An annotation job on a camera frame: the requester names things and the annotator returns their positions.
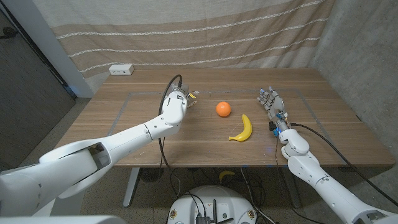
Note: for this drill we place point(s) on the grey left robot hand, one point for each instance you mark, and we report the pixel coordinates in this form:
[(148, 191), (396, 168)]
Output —
[(182, 88)]

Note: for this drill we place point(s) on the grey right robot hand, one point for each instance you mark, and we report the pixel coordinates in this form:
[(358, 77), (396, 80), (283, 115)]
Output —
[(275, 104)]

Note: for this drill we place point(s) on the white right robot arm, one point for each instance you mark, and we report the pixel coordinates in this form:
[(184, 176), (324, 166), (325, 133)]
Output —
[(311, 174)]

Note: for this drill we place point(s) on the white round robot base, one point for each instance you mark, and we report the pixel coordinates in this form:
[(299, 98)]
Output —
[(230, 202)]

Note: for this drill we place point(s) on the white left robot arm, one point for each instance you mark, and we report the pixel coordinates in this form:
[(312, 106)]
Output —
[(124, 141)]

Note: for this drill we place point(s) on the yellow toy banana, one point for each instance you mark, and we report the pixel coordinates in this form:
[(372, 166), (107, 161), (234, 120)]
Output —
[(247, 129)]

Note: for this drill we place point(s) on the small yellow banana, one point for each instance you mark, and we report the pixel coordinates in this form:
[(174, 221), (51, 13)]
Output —
[(225, 173)]

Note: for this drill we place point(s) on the orange fruit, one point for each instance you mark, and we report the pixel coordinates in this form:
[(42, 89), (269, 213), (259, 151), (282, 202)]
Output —
[(223, 109)]

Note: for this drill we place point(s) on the beige striped cloth backdrop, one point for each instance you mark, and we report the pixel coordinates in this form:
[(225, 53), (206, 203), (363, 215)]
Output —
[(186, 40)]

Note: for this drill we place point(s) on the white power strip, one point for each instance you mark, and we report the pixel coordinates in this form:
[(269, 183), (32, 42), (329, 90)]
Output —
[(121, 69)]

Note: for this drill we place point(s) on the grey table leg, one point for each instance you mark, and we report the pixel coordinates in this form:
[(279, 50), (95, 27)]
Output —
[(292, 193)]

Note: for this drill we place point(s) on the black round fan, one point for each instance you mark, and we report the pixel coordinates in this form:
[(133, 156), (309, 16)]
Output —
[(151, 174)]

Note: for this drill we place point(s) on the white table leg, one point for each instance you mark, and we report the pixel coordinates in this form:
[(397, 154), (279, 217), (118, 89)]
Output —
[(130, 189)]

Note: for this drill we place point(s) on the dark grey door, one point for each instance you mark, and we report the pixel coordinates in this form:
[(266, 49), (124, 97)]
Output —
[(28, 102)]

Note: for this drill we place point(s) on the white door frame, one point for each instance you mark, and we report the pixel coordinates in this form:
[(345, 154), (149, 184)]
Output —
[(46, 40)]

